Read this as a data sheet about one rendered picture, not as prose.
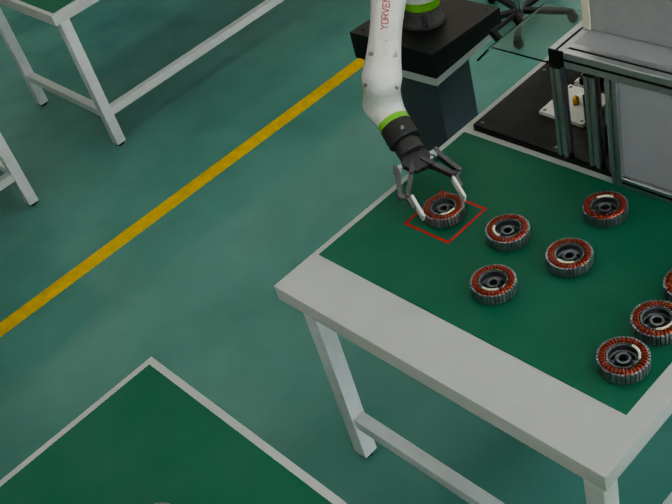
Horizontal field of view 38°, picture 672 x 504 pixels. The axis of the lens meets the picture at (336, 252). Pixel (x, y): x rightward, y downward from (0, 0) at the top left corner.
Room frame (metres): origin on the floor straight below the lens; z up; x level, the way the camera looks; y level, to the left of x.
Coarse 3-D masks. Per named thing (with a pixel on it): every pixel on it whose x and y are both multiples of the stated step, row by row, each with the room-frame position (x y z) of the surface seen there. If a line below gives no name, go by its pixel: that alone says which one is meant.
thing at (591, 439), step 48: (288, 288) 1.89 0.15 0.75; (336, 288) 1.83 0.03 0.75; (384, 336) 1.61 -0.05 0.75; (432, 336) 1.57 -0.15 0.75; (432, 384) 1.45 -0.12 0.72; (480, 384) 1.38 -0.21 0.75; (528, 384) 1.34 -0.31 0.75; (528, 432) 1.22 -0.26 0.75; (576, 432) 1.19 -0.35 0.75; (624, 432) 1.15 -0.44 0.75
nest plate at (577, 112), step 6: (570, 84) 2.33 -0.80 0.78; (570, 90) 2.30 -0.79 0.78; (576, 90) 2.29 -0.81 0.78; (582, 90) 2.28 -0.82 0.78; (570, 96) 2.27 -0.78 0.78; (582, 96) 2.25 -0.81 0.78; (552, 102) 2.27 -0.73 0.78; (570, 102) 2.24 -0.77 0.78; (582, 102) 2.22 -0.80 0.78; (546, 108) 2.25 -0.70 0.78; (552, 108) 2.24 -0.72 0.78; (570, 108) 2.21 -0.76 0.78; (576, 108) 2.20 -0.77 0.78; (582, 108) 2.19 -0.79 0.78; (540, 114) 2.24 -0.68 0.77; (546, 114) 2.23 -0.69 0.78; (552, 114) 2.21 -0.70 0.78; (570, 114) 2.18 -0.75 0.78; (576, 114) 2.18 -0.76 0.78; (582, 114) 2.17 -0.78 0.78; (576, 120) 2.15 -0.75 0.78; (582, 120) 2.14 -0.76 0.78; (582, 126) 2.12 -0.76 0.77
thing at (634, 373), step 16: (640, 304) 1.43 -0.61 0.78; (656, 304) 1.41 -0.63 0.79; (640, 320) 1.39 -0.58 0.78; (656, 320) 1.39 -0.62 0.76; (624, 336) 1.36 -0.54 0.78; (640, 336) 1.35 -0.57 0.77; (656, 336) 1.33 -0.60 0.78; (608, 352) 1.33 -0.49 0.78; (624, 352) 1.32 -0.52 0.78; (640, 352) 1.30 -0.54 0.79; (608, 368) 1.29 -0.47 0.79; (624, 368) 1.27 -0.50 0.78; (640, 368) 1.26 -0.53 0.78; (624, 384) 1.26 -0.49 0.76
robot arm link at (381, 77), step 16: (384, 0) 2.36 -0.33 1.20; (400, 0) 2.37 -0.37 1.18; (384, 16) 2.32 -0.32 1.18; (400, 16) 2.33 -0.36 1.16; (384, 32) 2.28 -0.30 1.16; (400, 32) 2.30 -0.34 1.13; (368, 48) 2.27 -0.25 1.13; (384, 48) 2.23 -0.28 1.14; (400, 48) 2.26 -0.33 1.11; (368, 64) 2.21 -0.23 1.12; (384, 64) 2.19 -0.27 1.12; (400, 64) 2.21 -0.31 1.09; (368, 80) 2.18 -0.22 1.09; (384, 80) 2.16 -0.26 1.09; (400, 80) 2.18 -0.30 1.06; (368, 96) 2.20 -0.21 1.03; (384, 96) 2.17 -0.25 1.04
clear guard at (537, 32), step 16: (528, 16) 2.28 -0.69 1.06; (544, 16) 2.26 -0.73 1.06; (560, 16) 2.23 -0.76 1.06; (576, 16) 2.21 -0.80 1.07; (512, 32) 2.23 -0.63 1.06; (528, 32) 2.21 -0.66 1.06; (544, 32) 2.18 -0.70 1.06; (560, 32) 2.16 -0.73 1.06; (496, 48) 2.18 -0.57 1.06; (512, 48) 2.15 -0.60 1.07; (528, 48) 2.13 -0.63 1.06; (544, 48) 2.11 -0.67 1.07
